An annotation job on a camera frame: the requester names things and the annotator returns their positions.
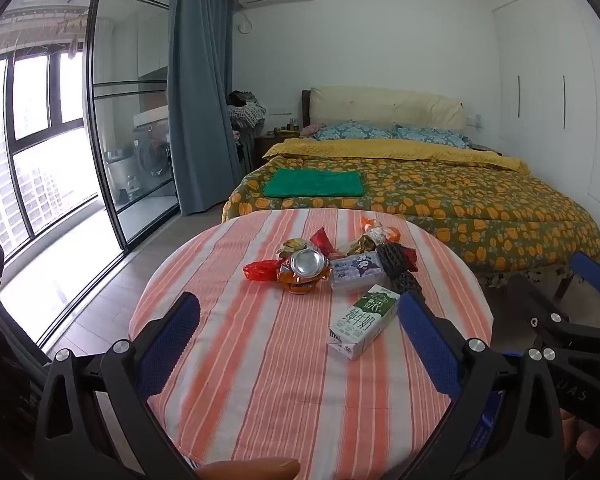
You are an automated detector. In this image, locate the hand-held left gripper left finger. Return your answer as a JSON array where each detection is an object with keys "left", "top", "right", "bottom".
[{"left": 32, "top": 291, "right": 203, "bottom": 480}]

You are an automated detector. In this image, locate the person's left hand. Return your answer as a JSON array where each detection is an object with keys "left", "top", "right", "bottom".
[{"left": 195, "top": 456, "right": 302, "bottom": 480}]

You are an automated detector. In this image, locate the leaf print bed skirt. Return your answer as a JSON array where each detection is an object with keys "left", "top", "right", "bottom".
[{"left": 525, "top": 265, "right": 576, "bottom": 286}]

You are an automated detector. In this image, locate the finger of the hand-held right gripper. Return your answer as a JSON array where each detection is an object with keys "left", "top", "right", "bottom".
[
  {"left": 509, "top": 275, "right": 581, "bottom": 346},
  {"left": 570, "top": 251, "right": 600, "bottom": 318}
]

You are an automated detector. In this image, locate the wooden nightstand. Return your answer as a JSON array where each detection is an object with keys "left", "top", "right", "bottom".
[{"left": 257, "top": 132, "right": 306, "bottom": 161}]

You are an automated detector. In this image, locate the teal floral pillow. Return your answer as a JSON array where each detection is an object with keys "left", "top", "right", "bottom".
[
  {"left": 314, "top": 120, "right": 398, "bottom": 142},
  {"left": 395, "top": 124, "right": 470, "bottom": 150}
]

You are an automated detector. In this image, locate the red crinkled wrapper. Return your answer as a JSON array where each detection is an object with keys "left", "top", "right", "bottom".
[{"left": 243, "top": 259, "right": 283, "bottom": 282}]

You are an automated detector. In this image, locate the dark cloth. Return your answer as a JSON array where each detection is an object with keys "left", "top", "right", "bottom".
[{"left": 0, "top": 215, "right": 51, "bottom": 480}]

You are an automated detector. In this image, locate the person's right hand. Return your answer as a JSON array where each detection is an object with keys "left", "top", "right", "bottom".
[{"left": 561, "top": 409, "right": 600, "bottom": 461}]

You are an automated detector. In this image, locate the green white milk carton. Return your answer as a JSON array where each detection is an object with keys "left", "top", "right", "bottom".
[{"left": 327, "top": 284, "right": 401, "bottom": 361}]

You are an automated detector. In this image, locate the brown gold wrapper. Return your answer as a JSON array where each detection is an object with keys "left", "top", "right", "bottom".
[{"left": 346, "top": 234, "right": 381, "bottom": 257}]

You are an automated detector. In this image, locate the yellow snack packet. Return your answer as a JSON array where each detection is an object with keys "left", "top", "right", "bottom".
[{"left": 278, "top": 236, "right": 313, "bottom": 261}]

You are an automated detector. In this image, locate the washing machine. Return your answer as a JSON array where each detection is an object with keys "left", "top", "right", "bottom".
[{"left": 132, "top": 127, "right": 173, "bottom": 181}]

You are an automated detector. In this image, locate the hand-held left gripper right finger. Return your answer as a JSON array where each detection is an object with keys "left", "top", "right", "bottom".
[{"left": 395, "top": 290, "right": 566, "bottom": 480}]

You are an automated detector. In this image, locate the glass sliding door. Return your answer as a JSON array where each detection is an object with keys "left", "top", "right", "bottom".
[{"left": 82, "top": 0, "right": 181, "bottom": 251}]

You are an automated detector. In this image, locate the crushed drink can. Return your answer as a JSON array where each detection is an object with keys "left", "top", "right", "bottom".
[{"left": 277, "top": 248, "right": 332, "bottom": 295}]

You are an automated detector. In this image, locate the white wardrobe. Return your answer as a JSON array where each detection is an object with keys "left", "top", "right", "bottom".
[{"left": 492, "top": 0, "right": 600, "bottom": 241}]

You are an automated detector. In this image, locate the green folded towel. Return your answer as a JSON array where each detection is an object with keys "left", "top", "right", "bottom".
[{"left": 262, "top": 169, "right": 366, "bottom": 198}]

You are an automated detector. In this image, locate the black framed window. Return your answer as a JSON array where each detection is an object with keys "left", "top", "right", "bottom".
[{"left": 0, "top": 45, "right": 106, "bottom": 266}]

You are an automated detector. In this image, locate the bed with orange floral quilt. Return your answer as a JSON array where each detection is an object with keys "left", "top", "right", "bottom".
[{"left": 221, "top": 152, "right": 600, "bottom": 273}]

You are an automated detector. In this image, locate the pile of clothes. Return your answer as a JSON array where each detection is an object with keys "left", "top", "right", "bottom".
[{"left": 225, "top": 90, "right": 268, "bottom": 128}]

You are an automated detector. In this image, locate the orange striped tablecloth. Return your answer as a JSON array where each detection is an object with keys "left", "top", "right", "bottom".
[{"left": 129, "top": 208, "right": 495, "bottom": 480}]

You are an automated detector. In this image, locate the grey blue curtain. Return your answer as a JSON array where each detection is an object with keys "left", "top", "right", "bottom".
[{"left": 167, "top": 0, "right": 241, "bottom": 216}]

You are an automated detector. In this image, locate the red foil wrapper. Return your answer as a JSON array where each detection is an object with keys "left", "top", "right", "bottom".
[{"left": 309, "top": 226, "right": 335, "bottom": 257}]

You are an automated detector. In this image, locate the cream headboard cushion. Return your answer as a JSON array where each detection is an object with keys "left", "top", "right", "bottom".
[{"left": 309, "top": 86, "right": 467, "bottom": 133}]

